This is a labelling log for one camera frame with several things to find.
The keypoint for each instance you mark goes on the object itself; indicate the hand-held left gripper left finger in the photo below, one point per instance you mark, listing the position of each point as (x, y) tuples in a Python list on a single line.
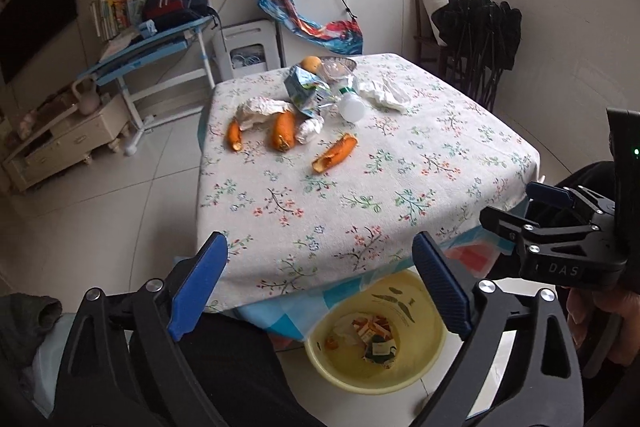
[(197, 287)]

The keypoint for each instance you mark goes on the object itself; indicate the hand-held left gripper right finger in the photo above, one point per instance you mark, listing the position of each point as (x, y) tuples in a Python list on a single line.
[(442, 287)]

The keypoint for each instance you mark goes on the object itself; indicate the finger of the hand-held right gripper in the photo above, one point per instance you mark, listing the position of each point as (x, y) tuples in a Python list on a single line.
[(500, 222), (542, 193)]

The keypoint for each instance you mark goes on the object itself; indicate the yellow plastic basin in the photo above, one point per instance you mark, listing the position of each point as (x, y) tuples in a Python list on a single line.
[(415, 354)]

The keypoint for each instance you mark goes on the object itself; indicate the white tissue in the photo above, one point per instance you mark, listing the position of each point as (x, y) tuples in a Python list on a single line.
[(385, 94)]

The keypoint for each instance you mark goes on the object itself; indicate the white plastic bottle green cap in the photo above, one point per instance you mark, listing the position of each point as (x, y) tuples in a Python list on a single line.
[(352, 107)]

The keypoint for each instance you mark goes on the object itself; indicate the paper wrapper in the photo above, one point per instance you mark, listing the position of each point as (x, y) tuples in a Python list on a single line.
[(260, 109)]

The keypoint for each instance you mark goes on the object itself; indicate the small tissue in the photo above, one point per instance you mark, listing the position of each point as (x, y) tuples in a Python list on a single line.
[(307, 129)]

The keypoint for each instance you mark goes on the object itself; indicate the blue milk carton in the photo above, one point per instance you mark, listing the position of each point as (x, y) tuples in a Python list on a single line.
[(302, 89)]

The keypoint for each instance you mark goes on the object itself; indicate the clear plastic cup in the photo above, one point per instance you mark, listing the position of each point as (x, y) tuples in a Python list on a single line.
[(334, 69)]

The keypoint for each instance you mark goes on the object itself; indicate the person's right hand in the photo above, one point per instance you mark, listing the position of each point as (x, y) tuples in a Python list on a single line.
[(580, 318)]

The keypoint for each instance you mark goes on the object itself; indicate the orange snack wrapper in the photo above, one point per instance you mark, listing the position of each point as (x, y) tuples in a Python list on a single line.
[(372, 326)]

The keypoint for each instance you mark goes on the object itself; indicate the small green white carton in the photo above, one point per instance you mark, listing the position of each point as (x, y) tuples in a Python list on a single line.
[(381, 349)]

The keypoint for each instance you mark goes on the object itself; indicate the crumpled white paper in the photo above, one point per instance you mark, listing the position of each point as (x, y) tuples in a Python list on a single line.
[(344, 329)]

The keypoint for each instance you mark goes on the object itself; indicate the floral tablecloth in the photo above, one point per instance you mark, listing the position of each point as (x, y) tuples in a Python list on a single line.
[(350, 187)]

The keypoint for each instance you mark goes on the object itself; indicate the light blue plastic stool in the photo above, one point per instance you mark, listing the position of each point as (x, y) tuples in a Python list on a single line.
[(52, 352)]

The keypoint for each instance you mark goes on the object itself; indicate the black folding chairs stack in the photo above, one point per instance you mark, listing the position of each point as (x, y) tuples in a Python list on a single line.
[(480, 37)]

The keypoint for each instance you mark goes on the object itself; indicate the dark green jacket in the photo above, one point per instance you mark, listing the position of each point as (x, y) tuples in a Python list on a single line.
[(25, 327)]

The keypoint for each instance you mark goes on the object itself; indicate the wooden chair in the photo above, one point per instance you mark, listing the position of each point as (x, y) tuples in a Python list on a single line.
[(420, 47)]

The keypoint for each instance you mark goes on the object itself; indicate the cream television cabinet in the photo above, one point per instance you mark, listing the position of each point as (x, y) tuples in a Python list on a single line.
[(65, 142)]

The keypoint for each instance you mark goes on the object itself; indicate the pink jug vase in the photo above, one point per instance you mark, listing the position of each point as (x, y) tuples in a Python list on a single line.
[(86, 99)]

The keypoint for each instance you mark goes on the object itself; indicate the white tote bag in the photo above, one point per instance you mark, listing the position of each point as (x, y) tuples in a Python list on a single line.
[(432, 2)]

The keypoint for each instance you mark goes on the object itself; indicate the small pink figurine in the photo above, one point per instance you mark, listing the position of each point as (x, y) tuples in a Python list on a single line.
[(27, 122)]

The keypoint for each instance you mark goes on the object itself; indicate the yellow mango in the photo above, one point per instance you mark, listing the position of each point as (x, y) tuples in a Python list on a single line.
[(310, 64)]

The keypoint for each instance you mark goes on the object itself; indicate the blue study desk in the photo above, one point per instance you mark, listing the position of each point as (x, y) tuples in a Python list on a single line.
[(145, 44)]

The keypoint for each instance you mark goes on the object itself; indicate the white papers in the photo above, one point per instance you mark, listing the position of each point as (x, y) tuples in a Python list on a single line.
[(117, 46)]

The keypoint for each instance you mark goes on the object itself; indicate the white air purifier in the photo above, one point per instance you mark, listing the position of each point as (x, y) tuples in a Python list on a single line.
[(245, 37)]

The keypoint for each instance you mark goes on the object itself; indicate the row of books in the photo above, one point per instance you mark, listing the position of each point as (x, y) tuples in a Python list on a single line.
[(112, 14)]

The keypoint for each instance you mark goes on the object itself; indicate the black television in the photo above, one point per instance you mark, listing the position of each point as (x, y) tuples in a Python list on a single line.
[(35, 17)]

